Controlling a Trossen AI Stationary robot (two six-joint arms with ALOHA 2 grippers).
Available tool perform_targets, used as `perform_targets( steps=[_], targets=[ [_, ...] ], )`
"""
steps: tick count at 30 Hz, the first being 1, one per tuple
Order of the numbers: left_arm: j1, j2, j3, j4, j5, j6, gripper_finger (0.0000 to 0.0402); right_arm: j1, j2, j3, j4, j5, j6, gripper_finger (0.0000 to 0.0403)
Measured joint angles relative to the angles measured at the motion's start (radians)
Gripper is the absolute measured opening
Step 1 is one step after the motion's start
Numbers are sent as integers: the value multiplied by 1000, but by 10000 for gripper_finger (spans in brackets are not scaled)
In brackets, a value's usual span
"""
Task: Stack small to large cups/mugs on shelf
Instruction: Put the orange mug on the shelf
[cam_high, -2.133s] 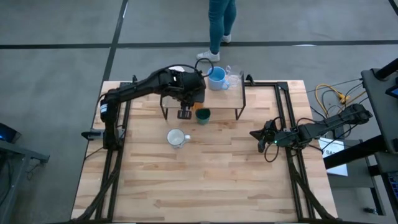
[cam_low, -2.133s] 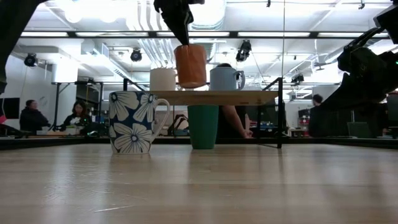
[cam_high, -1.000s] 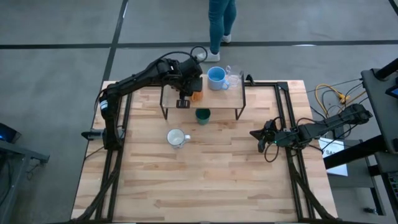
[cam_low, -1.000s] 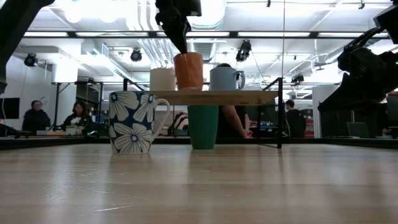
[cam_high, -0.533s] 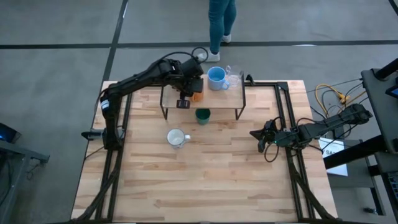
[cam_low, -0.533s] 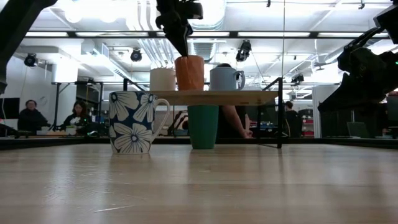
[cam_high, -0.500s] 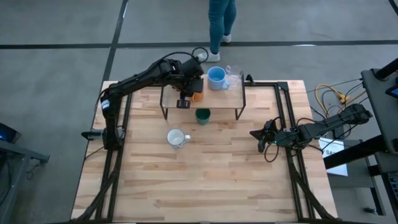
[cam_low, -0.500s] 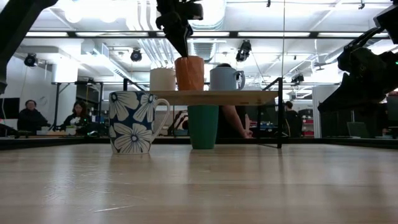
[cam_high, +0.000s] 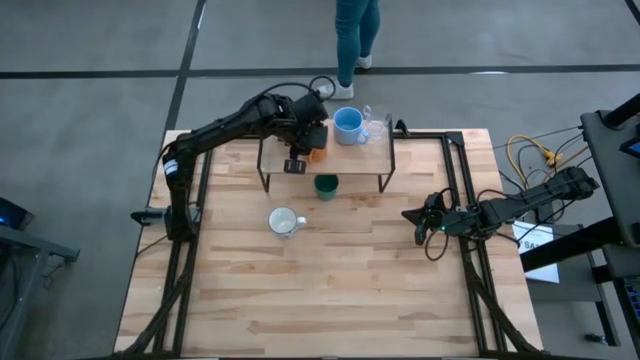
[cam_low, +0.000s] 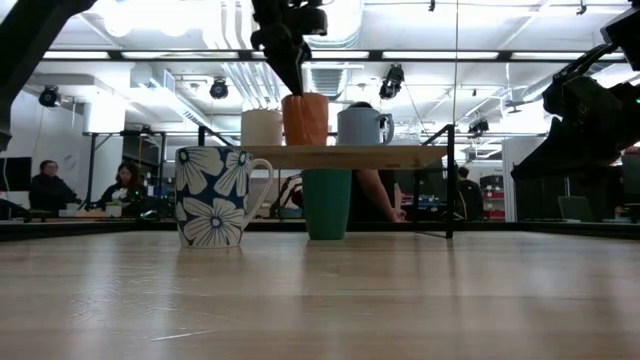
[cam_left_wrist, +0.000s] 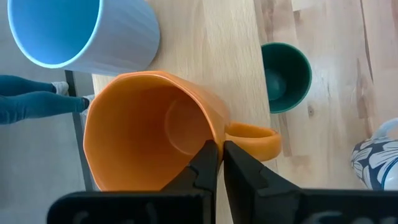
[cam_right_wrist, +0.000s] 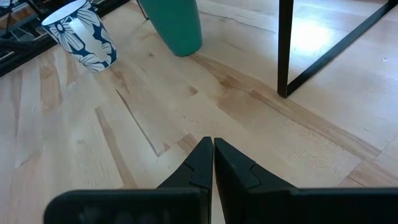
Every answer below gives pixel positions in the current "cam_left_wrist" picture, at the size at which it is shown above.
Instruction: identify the light blue ribbed mug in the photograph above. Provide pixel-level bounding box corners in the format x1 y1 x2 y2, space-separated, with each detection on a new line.
7 0 161 77

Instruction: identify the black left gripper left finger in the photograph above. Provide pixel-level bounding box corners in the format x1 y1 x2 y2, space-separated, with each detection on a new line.
161 139 220 224

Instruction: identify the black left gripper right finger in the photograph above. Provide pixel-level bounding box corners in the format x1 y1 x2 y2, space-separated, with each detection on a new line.
223 140 304 224

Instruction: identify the orange faceted mug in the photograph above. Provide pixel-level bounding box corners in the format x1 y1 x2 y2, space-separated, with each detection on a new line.
83 70 282 192

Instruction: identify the person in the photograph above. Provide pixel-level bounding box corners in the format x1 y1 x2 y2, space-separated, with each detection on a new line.
0 73 96 126

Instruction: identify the blue white floral mug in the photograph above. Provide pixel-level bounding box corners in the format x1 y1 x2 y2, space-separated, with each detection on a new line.
350 118 398 191

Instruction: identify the wooden shelf with black legs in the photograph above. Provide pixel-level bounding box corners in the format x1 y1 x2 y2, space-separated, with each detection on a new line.
64 0 282 224

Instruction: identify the green handleless cup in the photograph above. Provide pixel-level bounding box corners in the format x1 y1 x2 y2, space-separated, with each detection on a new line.
260 42 313 114

